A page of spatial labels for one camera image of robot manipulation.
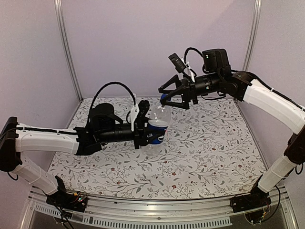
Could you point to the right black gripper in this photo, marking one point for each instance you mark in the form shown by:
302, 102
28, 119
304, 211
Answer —
186, 85

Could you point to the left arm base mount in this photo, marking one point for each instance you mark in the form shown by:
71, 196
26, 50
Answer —
61, 199

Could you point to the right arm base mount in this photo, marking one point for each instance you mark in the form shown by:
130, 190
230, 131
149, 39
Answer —
255, 205

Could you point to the left aluminium frame post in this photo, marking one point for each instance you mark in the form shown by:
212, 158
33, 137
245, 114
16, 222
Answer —
66, 48

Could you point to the aluminium front rail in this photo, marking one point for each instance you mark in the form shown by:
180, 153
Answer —
118, 213

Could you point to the clear plastic Pepsi bottle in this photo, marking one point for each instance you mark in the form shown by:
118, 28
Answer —
162, 113

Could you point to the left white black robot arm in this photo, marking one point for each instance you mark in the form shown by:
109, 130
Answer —
103, 127

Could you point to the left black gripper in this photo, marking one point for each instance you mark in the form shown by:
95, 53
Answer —
141, 132

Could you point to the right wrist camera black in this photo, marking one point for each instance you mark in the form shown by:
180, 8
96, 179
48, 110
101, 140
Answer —
182, 67

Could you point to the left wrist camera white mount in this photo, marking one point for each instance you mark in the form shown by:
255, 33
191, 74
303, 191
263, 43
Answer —
136, 116

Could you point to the right aluminium frame post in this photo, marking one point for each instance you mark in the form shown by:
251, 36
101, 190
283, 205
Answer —
253, 34

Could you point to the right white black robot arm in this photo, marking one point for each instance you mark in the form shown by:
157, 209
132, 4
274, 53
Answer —
245, 87

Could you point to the aluminium frame post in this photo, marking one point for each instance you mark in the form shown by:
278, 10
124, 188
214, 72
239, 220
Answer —
66, 48
253, 34

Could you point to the blue bottle cap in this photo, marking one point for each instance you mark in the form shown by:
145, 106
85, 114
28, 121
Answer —
164, 97

